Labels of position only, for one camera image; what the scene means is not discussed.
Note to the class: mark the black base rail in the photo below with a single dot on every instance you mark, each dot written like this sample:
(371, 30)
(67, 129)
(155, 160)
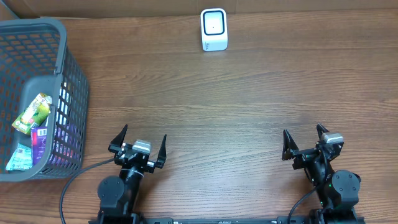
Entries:
(224, 221)

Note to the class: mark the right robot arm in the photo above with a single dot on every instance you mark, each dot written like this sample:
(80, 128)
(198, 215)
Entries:
(338, 191)

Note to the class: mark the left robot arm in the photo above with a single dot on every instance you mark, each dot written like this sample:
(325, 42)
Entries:
(118, 193)

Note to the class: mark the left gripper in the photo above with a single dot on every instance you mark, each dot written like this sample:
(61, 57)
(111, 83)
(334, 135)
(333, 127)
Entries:
(132, 157)

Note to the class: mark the grey plastic basket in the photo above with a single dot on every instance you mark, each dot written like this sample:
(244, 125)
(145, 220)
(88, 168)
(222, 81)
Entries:
(35, 58)

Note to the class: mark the teal wipes packet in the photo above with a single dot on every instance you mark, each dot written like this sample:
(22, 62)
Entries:
(21, 159)

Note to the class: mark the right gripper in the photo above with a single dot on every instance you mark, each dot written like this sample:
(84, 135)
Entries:
(291, 149)

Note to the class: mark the green tea carton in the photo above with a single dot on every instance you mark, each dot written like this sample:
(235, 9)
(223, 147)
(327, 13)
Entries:
(34, 115)

